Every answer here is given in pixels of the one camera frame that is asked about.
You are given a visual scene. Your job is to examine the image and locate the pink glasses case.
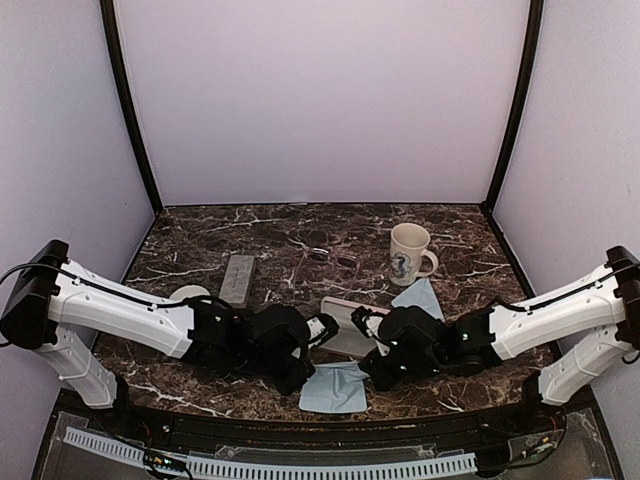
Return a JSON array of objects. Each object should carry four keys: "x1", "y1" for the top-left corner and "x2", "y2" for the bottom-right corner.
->
[{"x1": 319, "y1": 296, "x2": 389, "y2": 359}]

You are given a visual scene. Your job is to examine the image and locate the light blue cleaning cloth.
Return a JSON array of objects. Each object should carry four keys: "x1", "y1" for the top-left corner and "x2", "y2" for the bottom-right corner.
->
[{"x1": 299, "y1": 362, "x2": 369, "y2": 414}]

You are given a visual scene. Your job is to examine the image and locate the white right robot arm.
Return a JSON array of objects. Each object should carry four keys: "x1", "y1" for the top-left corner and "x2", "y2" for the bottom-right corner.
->
[{"x1": 351, "y1": 246, "x2": 639, "y2": 434}]

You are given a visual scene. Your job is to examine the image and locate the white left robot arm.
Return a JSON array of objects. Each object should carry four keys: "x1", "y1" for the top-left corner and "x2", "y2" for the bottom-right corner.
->
[{"x1": 1, "y1": 240, "x2": 339, "y2": 436}]

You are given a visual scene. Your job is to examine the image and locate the light blue cloth near mug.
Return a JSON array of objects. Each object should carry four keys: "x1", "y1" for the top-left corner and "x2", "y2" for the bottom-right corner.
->
[{"x1": 391, "y1": 278, "x2": 445, "y2": 321}]

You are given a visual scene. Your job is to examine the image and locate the grey glasses case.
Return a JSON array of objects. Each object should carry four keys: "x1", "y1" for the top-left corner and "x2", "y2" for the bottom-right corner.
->
[{"x1": 218, "y1": 254, "x2": 256, "y2": 308}]

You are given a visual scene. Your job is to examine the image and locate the cream ceramic mug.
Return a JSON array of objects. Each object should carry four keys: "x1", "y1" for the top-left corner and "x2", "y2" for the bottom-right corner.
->
[{"x1": 388, "y1": 223, "x2": 439, "y2": 287}]

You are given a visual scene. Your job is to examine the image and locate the white ceramic bowl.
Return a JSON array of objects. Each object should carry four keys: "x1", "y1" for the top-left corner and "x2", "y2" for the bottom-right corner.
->
[{"x1": 169, "y1": 285, "x2": 210, "y2": 302}]

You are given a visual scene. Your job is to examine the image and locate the clear frame dark-lens sunglasses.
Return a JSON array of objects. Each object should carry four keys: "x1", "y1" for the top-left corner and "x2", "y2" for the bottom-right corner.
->
[{"x1": 288, "y1": 238, "x2": 361, "y2": 291}]

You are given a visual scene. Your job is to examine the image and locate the black front rail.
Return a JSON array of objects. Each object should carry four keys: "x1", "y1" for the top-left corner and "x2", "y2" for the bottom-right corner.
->
[{"x1": 163, "y1": 414, "x2": 483, "y2": 450}]

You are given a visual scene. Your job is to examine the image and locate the white slotted cable duct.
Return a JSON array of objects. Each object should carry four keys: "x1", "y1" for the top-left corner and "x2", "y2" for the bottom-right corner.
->
[{"x1": 63, "y1": 427, "x2": 477, "y2": 479}]

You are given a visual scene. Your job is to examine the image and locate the black right corner post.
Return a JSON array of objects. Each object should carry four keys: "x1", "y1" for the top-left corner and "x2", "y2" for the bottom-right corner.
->
[{"x1": 481, "y1": 0, "x2": 545, "y2": 217}]

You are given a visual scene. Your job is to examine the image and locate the black corner post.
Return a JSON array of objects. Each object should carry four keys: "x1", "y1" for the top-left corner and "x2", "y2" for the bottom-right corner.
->
[
  {"x1": 481, "y1": 0, "x2": 545, "y2": 217},
  {"x1": 99, "y1": 0, "x2": 164, "y2": 215}
]

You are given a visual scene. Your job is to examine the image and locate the black left corner post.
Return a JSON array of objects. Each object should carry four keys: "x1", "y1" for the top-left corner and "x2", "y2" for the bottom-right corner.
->
[{"x1": 99, "y1": 0, "x2": 164, "y2": 215}]

